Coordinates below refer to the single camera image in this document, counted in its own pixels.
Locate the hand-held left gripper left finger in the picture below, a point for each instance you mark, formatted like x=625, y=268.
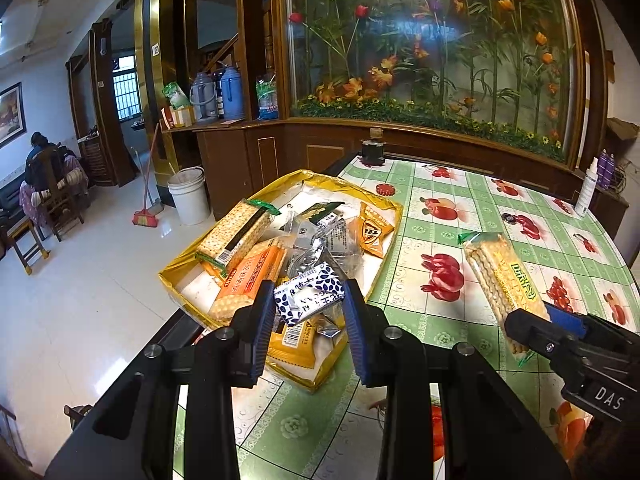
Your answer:
x=262, y=335

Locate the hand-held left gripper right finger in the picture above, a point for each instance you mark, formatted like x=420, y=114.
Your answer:
x=357, y=335

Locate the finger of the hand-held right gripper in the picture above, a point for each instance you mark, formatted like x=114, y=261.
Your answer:
x=535, y=335
x=567, y=321

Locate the orange cracker packet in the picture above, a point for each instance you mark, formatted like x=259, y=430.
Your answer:
x=247, y=282

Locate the blue white patterned snack packet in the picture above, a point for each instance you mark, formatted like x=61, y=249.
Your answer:
x=307, y=295

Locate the yellow green wafer packet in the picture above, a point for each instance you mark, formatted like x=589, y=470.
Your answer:
x=492, y=270

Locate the soda cracker packet green ends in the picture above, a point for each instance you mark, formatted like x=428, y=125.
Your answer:
x=235, y=240

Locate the yellow cardboard tray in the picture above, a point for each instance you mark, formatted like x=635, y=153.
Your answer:
x=312, y=192

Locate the person's right forearm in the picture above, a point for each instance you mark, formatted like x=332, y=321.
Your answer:
x=600, y=455

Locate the clear bag of dark snacks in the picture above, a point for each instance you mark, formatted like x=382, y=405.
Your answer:
x=342, y=242

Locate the small foil candy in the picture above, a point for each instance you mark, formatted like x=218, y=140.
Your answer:
x=327, y=329

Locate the orange packet with barcode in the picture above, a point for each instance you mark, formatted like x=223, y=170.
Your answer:
x=295, y=342

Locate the orange packet with dark emblem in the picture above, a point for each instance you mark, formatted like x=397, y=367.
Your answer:
x=372, y=232

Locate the small white snack packet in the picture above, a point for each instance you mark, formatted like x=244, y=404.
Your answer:
x=327, y=221

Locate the dark green snack packet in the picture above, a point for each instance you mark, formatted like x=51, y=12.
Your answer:
x=324, y=209

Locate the white spray bottle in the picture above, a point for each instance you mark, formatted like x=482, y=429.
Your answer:
x=585, y=187

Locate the red round lid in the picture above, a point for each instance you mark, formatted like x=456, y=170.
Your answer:
x=385, y=190

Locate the purple bottles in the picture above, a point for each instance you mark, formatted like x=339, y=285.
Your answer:
x=607, y=170

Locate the white plastic bucket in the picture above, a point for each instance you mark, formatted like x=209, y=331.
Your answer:
x=189, y=195

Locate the red broom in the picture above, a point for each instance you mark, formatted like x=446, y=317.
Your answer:
x=145, y=217

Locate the wooden cabinet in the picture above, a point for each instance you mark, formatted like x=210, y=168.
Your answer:
x=250, y=160

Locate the dark glass jar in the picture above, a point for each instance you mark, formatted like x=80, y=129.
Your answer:
x=372, y=152

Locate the cardboard box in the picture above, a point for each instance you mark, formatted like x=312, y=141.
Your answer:
x=622, y=127

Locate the wooden stool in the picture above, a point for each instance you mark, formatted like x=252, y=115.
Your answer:
x=75, y=412

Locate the red white box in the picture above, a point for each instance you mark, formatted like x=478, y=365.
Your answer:
x=179, y=117

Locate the clear water bottle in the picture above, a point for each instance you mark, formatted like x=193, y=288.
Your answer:
x=266, y=97

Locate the blue thermos flask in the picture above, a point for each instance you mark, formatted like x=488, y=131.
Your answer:
x=231, y=92

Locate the grey thermos flask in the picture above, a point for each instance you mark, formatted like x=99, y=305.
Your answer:
x=202, y=96

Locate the dark thermos flask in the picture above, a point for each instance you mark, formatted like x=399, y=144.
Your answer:
x=218, y=85

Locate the small wooden chair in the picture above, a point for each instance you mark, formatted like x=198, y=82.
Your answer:
x=25, y=245

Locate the green white bag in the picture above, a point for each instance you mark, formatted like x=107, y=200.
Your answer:
x=175, y=95

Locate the barred window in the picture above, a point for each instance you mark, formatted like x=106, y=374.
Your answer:
x=125, y=95

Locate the glass case with artificial flowers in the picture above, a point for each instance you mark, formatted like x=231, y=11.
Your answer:
x=425, y=60

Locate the framed wall picture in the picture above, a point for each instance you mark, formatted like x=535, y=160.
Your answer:
x=10, y=115

